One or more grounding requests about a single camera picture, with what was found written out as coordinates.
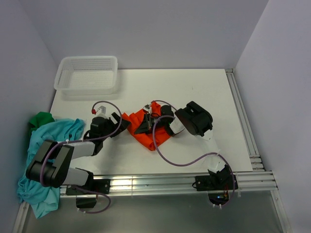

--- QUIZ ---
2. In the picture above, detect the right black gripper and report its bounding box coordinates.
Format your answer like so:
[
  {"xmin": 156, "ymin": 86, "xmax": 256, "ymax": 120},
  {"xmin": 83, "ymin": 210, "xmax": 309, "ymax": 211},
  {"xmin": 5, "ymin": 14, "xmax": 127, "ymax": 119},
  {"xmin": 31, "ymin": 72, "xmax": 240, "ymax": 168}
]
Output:
[{"xmin": 135, "ymin": 113, "xmax": 168, "ymax": 135}]

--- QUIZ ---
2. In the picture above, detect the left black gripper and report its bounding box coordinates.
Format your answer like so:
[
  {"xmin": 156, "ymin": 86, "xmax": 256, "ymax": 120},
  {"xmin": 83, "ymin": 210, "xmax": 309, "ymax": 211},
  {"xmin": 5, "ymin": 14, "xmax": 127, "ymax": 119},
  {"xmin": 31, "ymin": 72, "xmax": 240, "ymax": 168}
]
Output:
[{"xmin": 100, "ymin": 112, "xmax": 131, "ymax": 141}]

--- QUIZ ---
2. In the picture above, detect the orange t shirt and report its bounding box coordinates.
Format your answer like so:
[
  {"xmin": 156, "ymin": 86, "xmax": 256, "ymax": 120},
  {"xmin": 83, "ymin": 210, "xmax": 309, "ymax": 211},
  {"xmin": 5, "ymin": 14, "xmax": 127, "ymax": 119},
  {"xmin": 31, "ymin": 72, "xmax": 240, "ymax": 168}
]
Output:
[{"xmin": 122, "ymin": 101, "xmax": 175, "ymax": 151}]

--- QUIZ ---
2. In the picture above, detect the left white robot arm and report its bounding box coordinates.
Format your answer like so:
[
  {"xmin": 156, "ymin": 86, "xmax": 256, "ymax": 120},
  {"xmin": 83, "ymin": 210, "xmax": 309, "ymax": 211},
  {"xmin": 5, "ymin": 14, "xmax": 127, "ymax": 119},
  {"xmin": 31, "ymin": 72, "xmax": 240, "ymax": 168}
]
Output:
[{"xmin": 26, "ymin": 112, "xmax": 131, "ymax": 194}]

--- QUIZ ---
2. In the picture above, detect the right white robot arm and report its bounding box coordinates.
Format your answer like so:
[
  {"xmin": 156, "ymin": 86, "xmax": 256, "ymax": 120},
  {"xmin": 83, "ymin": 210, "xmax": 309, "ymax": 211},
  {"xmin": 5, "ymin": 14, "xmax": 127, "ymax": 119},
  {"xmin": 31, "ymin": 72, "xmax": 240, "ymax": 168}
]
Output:
[{"xmin": 129, "ymin": 100, "xmax": 234, "ymax": 189}]

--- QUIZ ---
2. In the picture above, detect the white perforated plastic basket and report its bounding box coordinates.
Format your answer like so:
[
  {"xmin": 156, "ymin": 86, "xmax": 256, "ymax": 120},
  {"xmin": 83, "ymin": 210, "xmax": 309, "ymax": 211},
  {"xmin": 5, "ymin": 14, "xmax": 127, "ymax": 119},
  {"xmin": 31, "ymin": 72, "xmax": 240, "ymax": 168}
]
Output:
[{"xmin": 54, "ymin": 56, "xmax": 119, "ymax": 96}]

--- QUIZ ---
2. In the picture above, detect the green t shirt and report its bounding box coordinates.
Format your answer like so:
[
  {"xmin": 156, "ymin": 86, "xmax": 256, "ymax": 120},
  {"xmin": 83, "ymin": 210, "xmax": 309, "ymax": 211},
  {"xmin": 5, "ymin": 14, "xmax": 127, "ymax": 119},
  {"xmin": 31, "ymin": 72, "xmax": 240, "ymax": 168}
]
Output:
[{"xmin": 29, "ymin": 112, "xmax": 55, "ymax": 134}]

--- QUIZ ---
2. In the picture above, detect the teal t shirt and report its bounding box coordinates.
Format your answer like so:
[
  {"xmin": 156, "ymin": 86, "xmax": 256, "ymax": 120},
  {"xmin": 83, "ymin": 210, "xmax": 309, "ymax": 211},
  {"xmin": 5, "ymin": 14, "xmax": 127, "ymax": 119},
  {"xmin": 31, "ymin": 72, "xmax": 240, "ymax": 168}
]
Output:
[{"xmin": 17, "ymin": 118, "xmax": 85, "ymax": 219}]

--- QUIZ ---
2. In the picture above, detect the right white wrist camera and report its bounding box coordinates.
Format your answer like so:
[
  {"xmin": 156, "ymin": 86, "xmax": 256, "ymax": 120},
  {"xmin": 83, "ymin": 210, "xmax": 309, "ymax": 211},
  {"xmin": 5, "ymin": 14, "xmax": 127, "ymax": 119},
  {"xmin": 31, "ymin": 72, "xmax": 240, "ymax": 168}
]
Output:
[{"xmin": 143, "ymin": 103, "xmax": 153, "ymax": 114}]

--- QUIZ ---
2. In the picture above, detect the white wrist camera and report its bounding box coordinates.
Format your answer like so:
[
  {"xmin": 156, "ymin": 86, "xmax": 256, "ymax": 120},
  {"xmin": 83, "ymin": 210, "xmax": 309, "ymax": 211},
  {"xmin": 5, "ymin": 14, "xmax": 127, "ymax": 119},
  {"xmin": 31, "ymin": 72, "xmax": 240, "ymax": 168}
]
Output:
[
  {"xmin": 143, "ymin": 103, "xmax": 153, "ymax": 114},
  {"xmin": 97, "ymin": 106, "xmax": 106, "ymax": 118}
]

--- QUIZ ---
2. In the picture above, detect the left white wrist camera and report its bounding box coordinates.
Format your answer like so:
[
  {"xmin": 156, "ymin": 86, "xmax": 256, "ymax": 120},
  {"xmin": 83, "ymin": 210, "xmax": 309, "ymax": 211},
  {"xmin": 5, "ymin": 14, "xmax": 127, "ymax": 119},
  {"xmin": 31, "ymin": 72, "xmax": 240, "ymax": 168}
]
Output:
[{"xmin": 97, "ymin": 106, "xmax": 106, "ymax": 118}]

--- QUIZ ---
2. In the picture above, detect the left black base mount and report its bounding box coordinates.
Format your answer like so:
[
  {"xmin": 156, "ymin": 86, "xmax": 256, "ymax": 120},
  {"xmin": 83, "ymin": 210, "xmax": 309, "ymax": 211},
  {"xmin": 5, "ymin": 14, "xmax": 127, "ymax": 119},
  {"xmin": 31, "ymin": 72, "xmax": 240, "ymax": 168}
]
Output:
[{"xmin": 65, "ymin": 179, "xmax": 111, "ymax": 214}]

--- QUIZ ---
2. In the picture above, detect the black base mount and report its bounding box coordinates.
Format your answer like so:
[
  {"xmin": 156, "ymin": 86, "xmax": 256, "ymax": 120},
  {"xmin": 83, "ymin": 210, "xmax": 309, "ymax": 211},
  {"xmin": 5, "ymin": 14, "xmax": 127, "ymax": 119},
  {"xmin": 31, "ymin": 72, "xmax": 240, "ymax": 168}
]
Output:
[
  {"xmin": 192, "ymin": 173, "xmax": 239, "ymax": 209},
  {"xmin": 65, "ymin": 179, "xmax": 111, "ymax": 214}
]

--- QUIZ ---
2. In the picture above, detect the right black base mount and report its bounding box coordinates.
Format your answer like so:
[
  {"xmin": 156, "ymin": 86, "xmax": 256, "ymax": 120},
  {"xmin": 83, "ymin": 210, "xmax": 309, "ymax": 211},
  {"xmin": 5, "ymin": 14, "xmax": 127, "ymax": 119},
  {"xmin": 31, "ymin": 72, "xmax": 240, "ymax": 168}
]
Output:
[{"xmin": 192, "ymin": 173, "xmax": 239, "ymax": 209}]

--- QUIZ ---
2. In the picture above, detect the right aluminium rail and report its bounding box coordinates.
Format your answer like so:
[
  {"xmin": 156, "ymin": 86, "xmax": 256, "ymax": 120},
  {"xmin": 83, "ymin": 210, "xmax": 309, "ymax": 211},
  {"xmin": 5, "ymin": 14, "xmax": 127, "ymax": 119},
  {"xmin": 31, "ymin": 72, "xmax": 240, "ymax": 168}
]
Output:
[{"xmin": 225, "ymin": 68, "xmax": 292, "ymax": 233}]

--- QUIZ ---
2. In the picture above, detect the aluminium rail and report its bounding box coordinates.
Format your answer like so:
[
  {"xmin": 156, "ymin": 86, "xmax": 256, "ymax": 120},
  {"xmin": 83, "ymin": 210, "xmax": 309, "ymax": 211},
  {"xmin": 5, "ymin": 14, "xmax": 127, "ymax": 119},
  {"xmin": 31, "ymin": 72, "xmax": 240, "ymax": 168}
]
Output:
[
  {"xmin": 225, "ymin": 68, "xmax": 292, "ymax": 233},
  {"xmin": 59, "ymin": 169, "xmax": 279, "ymax": 199}
]

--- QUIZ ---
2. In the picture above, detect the front aluminium rail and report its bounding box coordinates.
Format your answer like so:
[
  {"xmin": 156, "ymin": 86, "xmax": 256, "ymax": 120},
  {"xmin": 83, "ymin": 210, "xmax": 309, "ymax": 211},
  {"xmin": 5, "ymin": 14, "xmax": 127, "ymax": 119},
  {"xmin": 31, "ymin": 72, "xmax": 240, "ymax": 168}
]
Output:
[{"xmin": 59, "ymin": 169, "xmax": 279, "ymax": 199}]

